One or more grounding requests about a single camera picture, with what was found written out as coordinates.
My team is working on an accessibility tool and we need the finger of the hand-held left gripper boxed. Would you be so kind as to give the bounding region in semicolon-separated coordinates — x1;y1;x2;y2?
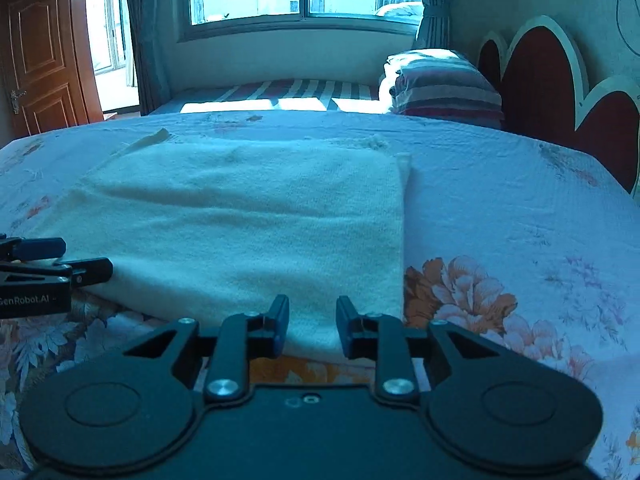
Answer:
0;237;67;261
0;258;114;288

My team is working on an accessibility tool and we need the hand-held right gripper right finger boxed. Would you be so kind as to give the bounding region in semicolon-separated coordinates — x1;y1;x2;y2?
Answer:
336;295;506;403

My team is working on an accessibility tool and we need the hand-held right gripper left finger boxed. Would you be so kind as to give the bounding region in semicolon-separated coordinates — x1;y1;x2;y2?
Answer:
120;294;290;403

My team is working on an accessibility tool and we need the white knit sweater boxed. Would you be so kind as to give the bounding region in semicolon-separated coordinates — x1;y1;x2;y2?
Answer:
30;127;413;366

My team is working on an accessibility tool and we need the brown wooden door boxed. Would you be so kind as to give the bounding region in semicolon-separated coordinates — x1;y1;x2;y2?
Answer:
0;0;103;138

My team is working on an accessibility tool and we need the floral bed sheet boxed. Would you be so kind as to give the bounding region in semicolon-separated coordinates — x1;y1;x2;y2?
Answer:
0;110;640;480

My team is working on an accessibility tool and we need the balcony window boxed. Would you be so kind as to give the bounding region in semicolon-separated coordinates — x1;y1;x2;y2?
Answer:
84;0;140;111

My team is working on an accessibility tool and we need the striped mattress sheet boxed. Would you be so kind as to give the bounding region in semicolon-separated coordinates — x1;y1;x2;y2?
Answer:
150;78;388;116

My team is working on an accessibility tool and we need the blue curtain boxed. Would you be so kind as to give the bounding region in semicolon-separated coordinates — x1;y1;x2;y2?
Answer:
415;0;466;53
122;0;171;116

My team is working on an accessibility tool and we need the folded striped quilt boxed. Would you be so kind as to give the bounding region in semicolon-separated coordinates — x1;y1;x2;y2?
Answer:
378;49;505;128

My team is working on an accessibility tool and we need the red and white headboard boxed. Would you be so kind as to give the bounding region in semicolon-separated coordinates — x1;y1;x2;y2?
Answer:
475;16;640;196

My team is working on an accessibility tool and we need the light folded bedding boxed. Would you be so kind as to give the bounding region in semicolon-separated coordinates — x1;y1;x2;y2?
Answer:
375;1;425;18

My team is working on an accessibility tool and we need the dark hanging cable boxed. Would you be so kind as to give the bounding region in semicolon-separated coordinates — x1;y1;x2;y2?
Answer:
615;0;636;51

